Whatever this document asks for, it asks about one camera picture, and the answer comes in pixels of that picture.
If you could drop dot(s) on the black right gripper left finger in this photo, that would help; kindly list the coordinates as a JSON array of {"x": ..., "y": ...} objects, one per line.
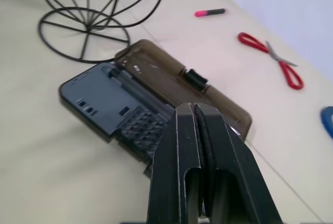
[{"x": 171, "y": 156}]

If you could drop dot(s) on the large black plastic device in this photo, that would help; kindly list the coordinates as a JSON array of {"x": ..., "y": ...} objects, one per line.
[{"x": 161, "y": 78}]

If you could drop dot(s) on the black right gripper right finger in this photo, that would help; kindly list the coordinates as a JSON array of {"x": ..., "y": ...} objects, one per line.
[{"x": 229, "y": 161}]

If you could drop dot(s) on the blue round object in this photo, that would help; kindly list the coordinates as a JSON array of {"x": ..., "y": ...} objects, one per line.
[{"x": 327, "y": 122}]

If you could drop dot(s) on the pink and black highlighter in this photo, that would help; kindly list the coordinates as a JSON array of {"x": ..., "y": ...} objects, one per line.
[{"x": 208, "y": 13}]

